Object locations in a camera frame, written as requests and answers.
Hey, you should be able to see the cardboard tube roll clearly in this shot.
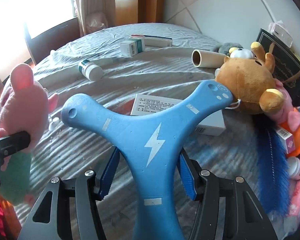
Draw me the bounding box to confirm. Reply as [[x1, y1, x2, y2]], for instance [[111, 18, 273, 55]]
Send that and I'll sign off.
[[192, 49, 226, 69]]

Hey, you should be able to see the small white pill bottle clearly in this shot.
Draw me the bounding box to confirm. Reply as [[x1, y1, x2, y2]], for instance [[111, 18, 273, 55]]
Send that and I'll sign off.
[[287, 157, 300, 180]]

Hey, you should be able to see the pink white tissue pack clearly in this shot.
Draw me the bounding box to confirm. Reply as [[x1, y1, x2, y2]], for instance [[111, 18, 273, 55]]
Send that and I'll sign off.
[[268, 20, 293, 48]]

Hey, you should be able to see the green-dressed pink pig plush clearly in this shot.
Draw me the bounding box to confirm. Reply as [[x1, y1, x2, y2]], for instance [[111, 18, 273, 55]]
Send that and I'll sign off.
[[0, 63, 58, 206]]

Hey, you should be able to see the blue feather duster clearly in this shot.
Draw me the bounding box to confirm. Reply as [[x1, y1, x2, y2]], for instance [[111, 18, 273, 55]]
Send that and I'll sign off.
[[252, 114, 289, 216]]

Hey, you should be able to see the white orange medicine box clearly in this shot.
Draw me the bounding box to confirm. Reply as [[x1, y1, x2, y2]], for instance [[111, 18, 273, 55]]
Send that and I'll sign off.
[[130, 94, 226, 137]]

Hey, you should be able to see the small purple white box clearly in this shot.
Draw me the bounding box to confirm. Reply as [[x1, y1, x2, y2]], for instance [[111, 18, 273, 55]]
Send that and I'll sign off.
[[275, 126, 295, 154]]

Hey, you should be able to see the grey plush toy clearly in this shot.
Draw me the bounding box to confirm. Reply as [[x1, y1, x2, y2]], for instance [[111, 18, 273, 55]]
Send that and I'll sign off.
[[210, 42, 243, 56]]

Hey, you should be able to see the striped blue bed sheet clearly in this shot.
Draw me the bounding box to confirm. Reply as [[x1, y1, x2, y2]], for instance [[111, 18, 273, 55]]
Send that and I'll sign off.
[[14, 22, 298, 240]]

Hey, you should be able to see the pink white flat box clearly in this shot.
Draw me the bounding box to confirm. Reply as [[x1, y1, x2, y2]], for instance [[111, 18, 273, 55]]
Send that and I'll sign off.
[[288, 180, 300, 219]]

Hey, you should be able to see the white teal medicine box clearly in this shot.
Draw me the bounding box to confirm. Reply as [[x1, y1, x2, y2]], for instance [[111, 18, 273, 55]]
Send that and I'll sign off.
[[120, 38, 145, 57]]

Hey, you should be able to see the orange-dressed pink pig plush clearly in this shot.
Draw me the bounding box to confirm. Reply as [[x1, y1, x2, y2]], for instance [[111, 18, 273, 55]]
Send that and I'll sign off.
[[270, 79, 300, 158]]

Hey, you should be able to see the brown teddy bear plush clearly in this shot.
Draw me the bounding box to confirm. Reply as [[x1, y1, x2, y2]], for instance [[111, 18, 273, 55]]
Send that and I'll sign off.
[[215, 42, 285, 114]]

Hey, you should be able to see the blue foam boomerang toy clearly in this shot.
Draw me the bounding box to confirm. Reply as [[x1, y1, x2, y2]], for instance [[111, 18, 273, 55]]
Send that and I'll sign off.
[[61, 80, 233, 239]]

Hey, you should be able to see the long white blue box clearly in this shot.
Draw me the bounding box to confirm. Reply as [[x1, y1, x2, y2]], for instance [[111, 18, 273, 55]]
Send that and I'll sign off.
[[131, 34, 173, 48]]

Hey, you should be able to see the white green medicine bottle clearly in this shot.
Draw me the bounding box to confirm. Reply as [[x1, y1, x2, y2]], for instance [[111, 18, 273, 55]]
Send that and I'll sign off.
[[78, 60, 103, 81]]

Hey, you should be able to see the black gift box gold handle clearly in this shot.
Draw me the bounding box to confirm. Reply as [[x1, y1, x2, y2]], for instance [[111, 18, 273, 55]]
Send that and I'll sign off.
[[257, 29, 300, 107]]

